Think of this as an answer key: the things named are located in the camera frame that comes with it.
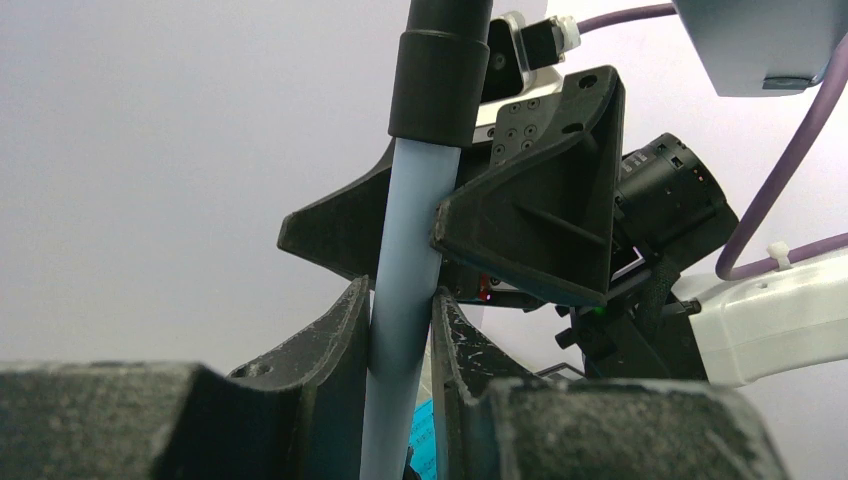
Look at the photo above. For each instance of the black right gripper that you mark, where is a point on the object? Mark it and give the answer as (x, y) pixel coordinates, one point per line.
(550, 291)

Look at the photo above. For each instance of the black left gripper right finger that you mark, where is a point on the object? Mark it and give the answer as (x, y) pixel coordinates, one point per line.
(494, 419)

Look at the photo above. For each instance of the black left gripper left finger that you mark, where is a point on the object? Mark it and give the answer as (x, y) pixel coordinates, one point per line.
(295, 412)

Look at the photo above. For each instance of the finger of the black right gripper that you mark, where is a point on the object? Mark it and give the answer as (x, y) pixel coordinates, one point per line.
(342, 231)

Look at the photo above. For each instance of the teal sheet music page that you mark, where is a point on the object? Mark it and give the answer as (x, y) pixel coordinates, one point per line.
(422, 458)

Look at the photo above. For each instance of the light blue music stand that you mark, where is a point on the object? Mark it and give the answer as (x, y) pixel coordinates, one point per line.
(424, 170)

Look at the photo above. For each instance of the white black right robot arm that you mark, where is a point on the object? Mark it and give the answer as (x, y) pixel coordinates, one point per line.
(549, 210)

